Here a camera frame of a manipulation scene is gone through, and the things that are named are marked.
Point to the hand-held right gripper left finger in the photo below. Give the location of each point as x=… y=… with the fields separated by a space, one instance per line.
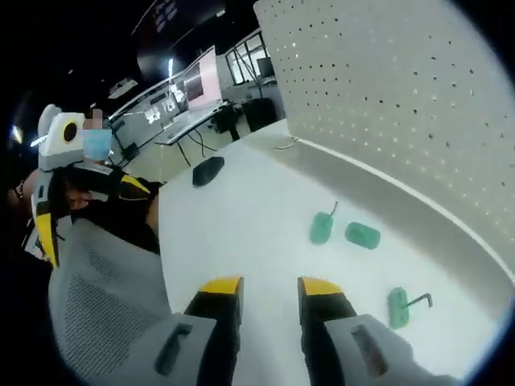
x=217 y=329

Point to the pink screen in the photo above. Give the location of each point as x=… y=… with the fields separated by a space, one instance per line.
x=203 y=80

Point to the white perforated mounting plate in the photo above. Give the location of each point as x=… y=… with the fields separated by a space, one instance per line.
x=382 y=100

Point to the white office desk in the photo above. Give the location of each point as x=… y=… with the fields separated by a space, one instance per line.
x=189 y=120

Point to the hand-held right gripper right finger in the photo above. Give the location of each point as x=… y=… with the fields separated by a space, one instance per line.
x=322 y=329

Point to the person's body in black clothing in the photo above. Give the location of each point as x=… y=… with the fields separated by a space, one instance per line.
x=120 y=225

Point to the ceiling air unit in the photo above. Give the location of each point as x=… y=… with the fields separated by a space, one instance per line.
x=122 y=89

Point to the person's left hand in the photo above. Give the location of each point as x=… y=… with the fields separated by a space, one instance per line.
x=80 y=199

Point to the black hanging sign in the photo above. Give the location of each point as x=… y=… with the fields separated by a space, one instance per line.
x=189 y=24

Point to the black oval object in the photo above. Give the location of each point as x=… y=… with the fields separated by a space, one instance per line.
x=208 y=172

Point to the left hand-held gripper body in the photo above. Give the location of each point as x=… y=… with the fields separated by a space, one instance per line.
x=56 y=153

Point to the green hook assembly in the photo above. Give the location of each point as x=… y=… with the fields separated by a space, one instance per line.
x=362 y=236
x=321 y=227
x=398 y=309

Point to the grey mesh chair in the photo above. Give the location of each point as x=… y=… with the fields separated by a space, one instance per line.
x=108 y=301

